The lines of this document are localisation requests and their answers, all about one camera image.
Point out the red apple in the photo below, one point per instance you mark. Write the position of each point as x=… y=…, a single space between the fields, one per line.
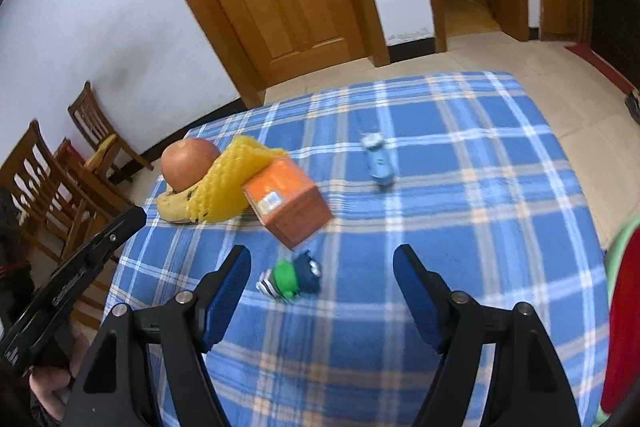
x=187 y=162

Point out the blue plaid tablecloth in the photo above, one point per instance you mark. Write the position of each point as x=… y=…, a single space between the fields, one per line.
x=475 y=232

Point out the green plastic bin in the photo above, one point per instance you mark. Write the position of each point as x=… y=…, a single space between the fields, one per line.
x=612 y=242

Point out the wooden chair with cushion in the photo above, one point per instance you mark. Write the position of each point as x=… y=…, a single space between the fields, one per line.
x=90 y=112

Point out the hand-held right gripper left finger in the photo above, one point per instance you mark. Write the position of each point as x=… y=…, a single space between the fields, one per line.
x=227 y=302

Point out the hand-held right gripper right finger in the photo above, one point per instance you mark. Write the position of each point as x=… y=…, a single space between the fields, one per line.
x=415 y=302

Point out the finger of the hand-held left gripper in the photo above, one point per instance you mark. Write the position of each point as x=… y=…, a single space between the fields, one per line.
x=117 y=234

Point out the orange cardboard box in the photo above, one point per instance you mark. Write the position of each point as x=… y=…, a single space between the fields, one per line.
x=292 y=207

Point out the yellow banana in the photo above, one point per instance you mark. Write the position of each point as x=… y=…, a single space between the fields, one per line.
x=172 y=207

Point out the person's left hand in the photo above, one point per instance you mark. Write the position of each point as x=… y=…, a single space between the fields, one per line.
x=50 y=387

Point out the small green navy toy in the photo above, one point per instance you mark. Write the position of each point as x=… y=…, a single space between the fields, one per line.
x=292 y=279

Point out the yellow seat cushion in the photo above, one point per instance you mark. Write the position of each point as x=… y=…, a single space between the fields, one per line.
x=101 y=149

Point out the blue toy car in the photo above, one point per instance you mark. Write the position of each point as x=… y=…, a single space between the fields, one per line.
x=378 y=159

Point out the dark shoe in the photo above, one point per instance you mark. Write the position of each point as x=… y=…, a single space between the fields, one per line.
x=634 y=107

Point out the red bin liner bag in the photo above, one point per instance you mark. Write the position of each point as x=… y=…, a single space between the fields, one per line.
x=625 y=332

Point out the yellow foam fruit net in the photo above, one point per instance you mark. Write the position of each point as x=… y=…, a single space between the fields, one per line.
x=227 y=182

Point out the red doormat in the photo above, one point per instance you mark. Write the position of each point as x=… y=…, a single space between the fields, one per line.
x=605 y=64

